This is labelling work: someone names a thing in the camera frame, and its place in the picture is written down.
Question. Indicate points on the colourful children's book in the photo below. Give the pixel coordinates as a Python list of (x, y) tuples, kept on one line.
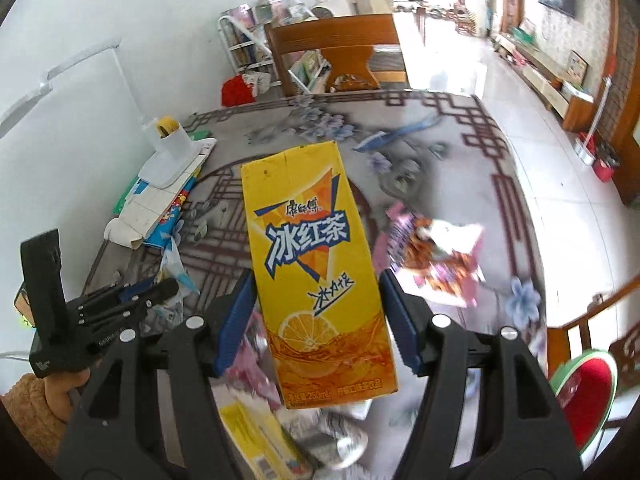
[(172, 215)]

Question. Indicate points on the small wooden chair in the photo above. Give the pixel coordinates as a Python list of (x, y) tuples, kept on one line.
[(465, 10)]

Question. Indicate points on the long television cabinet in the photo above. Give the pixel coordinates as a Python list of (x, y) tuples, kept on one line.
[(545, 85)]

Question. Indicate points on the red bucket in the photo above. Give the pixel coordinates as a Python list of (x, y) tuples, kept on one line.
[(606, 165)]

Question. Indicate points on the pink wrapper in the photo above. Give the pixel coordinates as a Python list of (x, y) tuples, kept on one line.
[(255, 370)]

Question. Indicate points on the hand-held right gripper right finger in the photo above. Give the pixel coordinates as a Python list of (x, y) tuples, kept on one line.
[(402, 325)]

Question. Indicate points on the crushed printed paper cup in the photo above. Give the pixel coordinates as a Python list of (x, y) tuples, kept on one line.
[(330, 440)]

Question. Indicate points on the plain backed wooden chair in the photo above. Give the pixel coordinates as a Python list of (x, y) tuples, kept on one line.
[(330, 30)]

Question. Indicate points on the person's left forearm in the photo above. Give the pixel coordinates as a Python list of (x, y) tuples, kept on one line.
[(27, 415)]

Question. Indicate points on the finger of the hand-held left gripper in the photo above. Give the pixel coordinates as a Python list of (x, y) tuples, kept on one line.
[(115, 296), (150, 296)]

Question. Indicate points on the pink snack packet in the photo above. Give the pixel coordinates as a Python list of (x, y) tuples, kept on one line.
[(440, 260)]

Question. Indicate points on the grey sofa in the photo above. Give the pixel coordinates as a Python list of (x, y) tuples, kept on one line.
[(332, 7)]

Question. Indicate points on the person's left hand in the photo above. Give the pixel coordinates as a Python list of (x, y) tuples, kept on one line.
[(67, 395)]

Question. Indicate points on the yellow flat box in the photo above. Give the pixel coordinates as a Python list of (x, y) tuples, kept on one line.
[(260, 435)]

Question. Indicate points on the carved wooden chair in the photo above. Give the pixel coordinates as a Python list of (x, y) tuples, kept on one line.
[(557, 345)]

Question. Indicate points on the white mop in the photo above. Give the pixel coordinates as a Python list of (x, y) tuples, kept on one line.
[(602, 100)]

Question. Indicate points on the blue white wrapper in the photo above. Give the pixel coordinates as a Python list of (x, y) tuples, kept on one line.
[(172, 270)]

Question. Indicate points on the floral printed tablecloth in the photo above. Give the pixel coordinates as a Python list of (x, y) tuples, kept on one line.
[(450, 160)]

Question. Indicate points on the red bag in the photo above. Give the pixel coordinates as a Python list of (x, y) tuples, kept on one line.
[(237, 91)]

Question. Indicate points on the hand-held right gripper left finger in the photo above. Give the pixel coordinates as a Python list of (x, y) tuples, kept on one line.
[(235, 325)]

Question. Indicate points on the framed geometric picture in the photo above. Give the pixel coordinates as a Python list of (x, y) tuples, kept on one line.
[(577, 67)]

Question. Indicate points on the yellow drink carton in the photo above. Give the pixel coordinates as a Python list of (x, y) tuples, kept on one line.
[(310, 260)]

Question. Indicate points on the white coffee table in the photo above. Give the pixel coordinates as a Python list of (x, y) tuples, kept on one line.
[(460, 80)]

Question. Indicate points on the yellow tape roll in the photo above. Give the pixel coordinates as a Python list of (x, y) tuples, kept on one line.
[(167, 125)]

